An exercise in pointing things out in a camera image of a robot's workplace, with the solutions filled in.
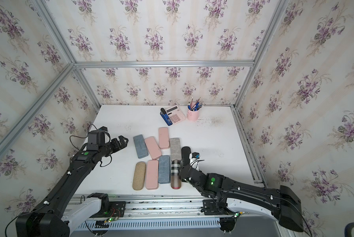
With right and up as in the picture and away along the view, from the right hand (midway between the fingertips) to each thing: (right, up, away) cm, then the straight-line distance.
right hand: (182, 172), depth 77 cm
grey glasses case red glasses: (-4, +9, +16) cm, 19 cm away
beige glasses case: (-24, -3, +4) cm, 25 cm away
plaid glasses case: (-4, -2, +3) cm, 5 cm away
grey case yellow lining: (-26, +11, +16) cm, 33 cm away
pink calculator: (-5, +33, +35) cm, 48 cm away
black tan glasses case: (+3, +8, +16) cm, 18 cm away
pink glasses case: (-17, -3, +5) cm, 18 cm away
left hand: (-33, +15, +4) cm, 36 cm away
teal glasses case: (-10, -1, +7) cm, 13 cm away
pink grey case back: (-12, +15, +22) cm, 29 cm away
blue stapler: (-12, +30, +33) cm, 46 cm away
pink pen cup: (+8, +33, +27) cm, 44 cm away
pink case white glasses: (-19, +10, +17) cm, 27 cm away
